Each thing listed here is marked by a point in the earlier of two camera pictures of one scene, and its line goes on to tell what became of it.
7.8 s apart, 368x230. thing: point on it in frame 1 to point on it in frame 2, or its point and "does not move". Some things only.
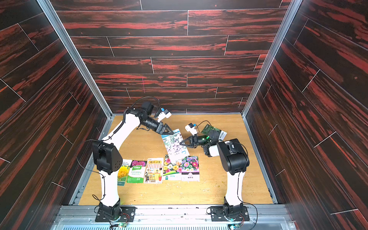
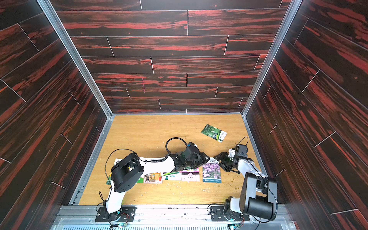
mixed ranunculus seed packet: [172, 171] does not move
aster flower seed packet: [190, 169] does not move
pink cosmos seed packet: [176, 151] to [211, 172]
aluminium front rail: [82, 217] does not move
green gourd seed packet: [208, 128] does not move
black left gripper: [159, 128] to [201, 159]
